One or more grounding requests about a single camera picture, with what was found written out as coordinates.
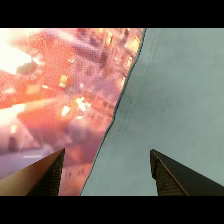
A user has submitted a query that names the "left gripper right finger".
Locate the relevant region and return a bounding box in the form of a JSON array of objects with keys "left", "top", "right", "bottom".
[{"left": 149, "top": 148, "right": 224, "bottom": 197}]

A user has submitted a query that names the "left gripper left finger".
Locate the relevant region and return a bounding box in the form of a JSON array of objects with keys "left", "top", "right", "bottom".
[{"left": 0, "top": 147, "right": 66, "bottom": 197}]

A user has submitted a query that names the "light blue garment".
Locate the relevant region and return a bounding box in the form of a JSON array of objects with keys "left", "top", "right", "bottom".
[{"left": 80, "top": 27, "right": 224, "bottom": 197}]

